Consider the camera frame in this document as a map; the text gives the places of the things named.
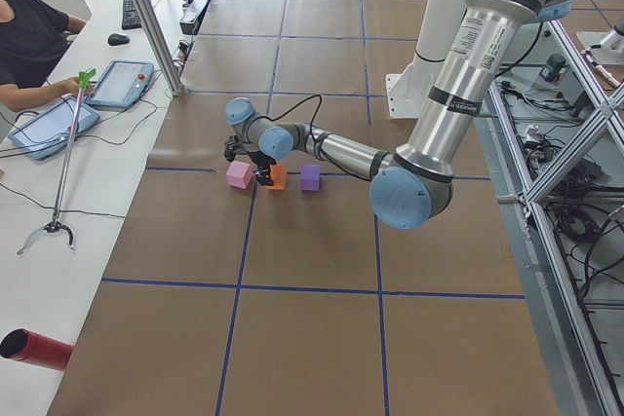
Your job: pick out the near blue teach pendant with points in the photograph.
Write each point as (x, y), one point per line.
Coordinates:
(47, 133)

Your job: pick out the blue teach pendant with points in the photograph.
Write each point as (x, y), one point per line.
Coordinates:
(121, 84)
(47, 133)

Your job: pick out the person's hand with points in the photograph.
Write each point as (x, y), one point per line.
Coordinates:
(70, 86)

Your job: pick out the aluminium side frame rail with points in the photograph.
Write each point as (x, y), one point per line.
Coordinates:
(557, 129)

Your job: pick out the green handled reacher grabber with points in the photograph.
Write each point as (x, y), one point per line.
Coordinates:
(55, 226)

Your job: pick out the person in black shirt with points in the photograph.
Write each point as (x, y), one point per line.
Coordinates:
(33, 41)

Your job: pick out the red cylinder tube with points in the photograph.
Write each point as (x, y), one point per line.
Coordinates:
(33, 348)

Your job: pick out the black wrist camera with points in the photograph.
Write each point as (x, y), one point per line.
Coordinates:
(231, 148)

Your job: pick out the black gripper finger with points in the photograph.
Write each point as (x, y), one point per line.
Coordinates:
(263, 176)

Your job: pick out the orange foam cube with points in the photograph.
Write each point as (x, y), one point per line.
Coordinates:
(278, 177)

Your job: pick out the light pink foam cube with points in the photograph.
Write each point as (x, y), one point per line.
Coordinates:
(239, 174)

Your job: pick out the black keyboard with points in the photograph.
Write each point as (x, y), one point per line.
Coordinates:
(130, 15)

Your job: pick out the dark purple foam cube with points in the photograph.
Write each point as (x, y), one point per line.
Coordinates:
(310, 178)

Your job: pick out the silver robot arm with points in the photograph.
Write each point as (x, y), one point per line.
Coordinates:
(458, 53)

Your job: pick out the black computer mouse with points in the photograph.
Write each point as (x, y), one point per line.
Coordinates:
(118, 39)

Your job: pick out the far blue teach pendant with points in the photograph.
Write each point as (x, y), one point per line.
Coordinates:
(121, 84)

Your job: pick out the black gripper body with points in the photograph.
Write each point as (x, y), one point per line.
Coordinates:
(259, 161)

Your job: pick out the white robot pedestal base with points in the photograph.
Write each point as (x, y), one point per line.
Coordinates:
(407, 91)

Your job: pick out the aluminium frame post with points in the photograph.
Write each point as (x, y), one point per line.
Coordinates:
(157, 41)

